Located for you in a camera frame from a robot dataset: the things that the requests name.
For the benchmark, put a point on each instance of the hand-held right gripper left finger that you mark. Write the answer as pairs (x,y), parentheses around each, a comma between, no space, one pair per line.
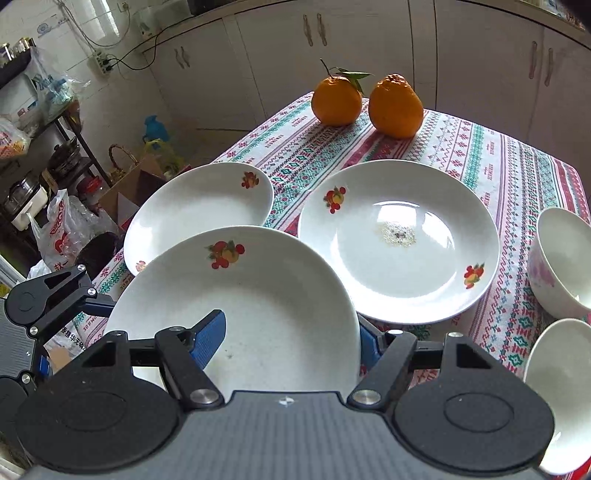
(213,332)

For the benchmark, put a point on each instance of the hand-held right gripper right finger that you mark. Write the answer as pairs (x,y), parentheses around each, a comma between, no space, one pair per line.
(369,345)

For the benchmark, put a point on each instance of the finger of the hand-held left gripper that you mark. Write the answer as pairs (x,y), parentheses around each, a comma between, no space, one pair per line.
(99,301)
(44,364)

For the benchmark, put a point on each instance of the white fruit-print plate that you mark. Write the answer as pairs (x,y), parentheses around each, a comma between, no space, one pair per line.
(198,207)
(277,295)
(401,277)

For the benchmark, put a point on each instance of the plain white bowl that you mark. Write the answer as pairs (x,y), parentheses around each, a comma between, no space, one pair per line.
(563,383)

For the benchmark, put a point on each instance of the white printed sack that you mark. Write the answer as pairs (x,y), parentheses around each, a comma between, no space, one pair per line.
(69,334)

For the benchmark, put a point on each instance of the black round bucket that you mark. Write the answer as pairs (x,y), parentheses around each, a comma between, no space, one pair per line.
(97,251)

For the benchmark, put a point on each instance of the red and white plastic bag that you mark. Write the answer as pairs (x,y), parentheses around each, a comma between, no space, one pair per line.
(60,230)

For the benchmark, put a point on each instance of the white plastic container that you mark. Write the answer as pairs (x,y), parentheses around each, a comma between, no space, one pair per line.
(30,214)

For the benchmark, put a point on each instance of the jar with red lid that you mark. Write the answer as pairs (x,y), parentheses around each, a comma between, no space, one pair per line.
(90,189)

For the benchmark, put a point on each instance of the brown cardboard box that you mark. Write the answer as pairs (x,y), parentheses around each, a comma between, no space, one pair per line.
(134,189)

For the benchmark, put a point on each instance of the wicker basket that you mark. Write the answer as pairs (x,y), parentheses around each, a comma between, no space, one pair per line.
(121,173)

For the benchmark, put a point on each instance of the silver pot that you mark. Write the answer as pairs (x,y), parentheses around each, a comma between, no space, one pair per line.
(21,189)

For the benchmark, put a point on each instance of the black cooking pot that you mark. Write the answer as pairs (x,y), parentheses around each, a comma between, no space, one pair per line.
(64,157)

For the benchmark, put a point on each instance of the black metal shelf rack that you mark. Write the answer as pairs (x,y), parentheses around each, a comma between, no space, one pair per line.
(85,152)

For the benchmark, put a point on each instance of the yellow plastic bag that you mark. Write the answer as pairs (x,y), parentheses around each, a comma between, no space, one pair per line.
(161,152)

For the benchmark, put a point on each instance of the orange printed plastic bag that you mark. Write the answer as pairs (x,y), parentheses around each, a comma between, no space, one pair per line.
(11,138)

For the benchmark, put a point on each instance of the white bowl with pink flowers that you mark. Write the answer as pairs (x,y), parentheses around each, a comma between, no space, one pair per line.
(568,258)

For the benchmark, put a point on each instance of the clear printed plastic bag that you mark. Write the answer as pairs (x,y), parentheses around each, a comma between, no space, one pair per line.
(51,83)

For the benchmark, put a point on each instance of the patterned tablecloth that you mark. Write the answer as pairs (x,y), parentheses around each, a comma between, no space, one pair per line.
(508,152)

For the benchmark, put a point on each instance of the bumpy orange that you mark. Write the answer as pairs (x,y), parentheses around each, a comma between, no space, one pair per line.
(396,108)

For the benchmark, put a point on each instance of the white power strip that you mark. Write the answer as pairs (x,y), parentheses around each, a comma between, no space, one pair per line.
(102,62)

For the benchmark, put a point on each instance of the orange with green leaves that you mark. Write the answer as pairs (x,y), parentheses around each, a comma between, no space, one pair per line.
(336,101)

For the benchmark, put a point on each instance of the white kitchen cabinet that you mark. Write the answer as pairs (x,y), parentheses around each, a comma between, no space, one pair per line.
(369,46)

